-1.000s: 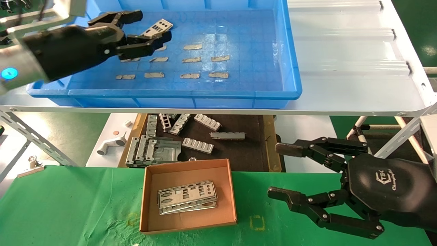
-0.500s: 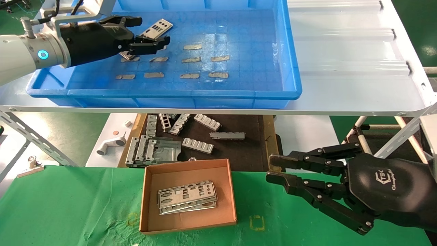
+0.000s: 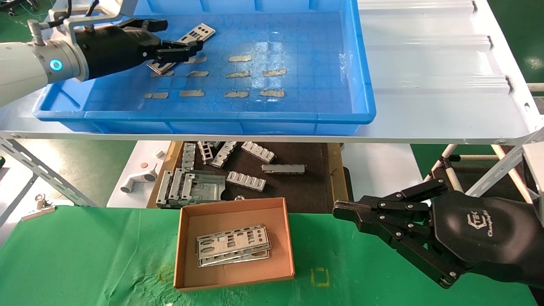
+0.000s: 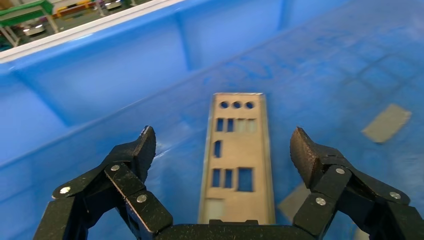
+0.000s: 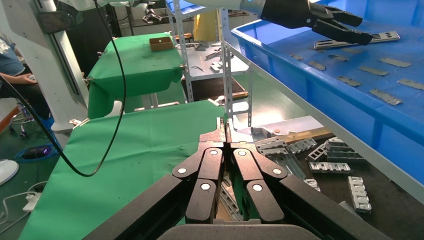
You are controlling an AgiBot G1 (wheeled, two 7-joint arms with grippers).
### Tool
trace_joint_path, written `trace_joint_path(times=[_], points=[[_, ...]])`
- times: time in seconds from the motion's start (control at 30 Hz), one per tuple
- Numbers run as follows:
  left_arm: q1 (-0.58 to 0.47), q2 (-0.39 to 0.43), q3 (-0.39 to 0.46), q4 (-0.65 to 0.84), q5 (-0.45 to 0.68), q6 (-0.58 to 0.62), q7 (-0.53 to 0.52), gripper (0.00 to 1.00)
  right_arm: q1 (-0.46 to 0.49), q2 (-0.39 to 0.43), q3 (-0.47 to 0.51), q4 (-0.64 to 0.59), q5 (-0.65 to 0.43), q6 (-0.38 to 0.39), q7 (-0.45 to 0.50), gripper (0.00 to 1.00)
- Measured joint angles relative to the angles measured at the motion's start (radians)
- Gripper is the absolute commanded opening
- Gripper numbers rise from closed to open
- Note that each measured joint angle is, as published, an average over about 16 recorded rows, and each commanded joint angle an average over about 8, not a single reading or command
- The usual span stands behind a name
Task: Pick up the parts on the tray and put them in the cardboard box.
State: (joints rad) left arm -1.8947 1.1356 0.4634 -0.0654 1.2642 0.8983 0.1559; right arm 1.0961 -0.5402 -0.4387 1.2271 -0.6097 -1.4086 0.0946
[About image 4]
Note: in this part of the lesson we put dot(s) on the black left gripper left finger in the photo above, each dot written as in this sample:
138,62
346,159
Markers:
132,179

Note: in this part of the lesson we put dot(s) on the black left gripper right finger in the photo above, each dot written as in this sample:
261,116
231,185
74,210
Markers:
328,179

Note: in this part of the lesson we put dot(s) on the silver metal io shield plate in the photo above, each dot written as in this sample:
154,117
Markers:
238,155

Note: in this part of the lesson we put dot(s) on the blue plastic tray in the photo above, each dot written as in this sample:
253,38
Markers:
298,66

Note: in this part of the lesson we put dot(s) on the grey tape patch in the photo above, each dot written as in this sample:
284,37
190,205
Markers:
386,123
293,205

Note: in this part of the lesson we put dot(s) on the grey round device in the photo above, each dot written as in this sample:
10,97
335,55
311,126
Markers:
113,4
33,30

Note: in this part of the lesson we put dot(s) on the green workbench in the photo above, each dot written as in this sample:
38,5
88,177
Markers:
23,11

